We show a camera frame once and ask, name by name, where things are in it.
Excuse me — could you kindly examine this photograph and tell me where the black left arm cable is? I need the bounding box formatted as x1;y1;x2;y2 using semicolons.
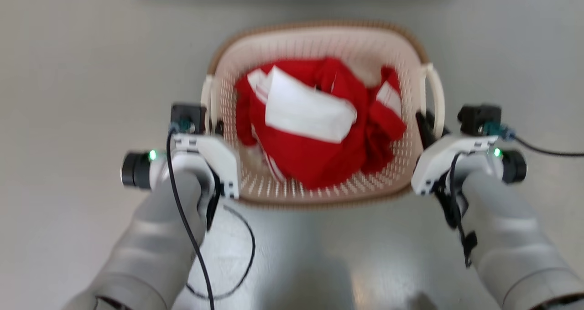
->
166;127;216;310

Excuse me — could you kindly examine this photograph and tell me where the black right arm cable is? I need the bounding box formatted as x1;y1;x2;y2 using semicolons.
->
433;151;479;269

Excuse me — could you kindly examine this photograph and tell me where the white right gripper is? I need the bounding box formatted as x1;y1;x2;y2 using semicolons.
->
411;111;499;196

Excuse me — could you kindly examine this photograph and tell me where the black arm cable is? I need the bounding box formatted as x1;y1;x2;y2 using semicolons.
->
433;151;479;269
166;127;216;310

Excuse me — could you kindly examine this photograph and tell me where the black looped cable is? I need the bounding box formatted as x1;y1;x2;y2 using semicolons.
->
185;204;256;300

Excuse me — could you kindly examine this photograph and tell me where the beige plastic laundry basket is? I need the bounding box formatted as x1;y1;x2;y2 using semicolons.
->
201;21;446;211

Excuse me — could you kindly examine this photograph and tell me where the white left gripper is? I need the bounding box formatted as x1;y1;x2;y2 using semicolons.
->
171;120;241;200

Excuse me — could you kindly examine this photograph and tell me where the red and white garment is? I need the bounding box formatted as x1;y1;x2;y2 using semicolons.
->
235;57;407;191

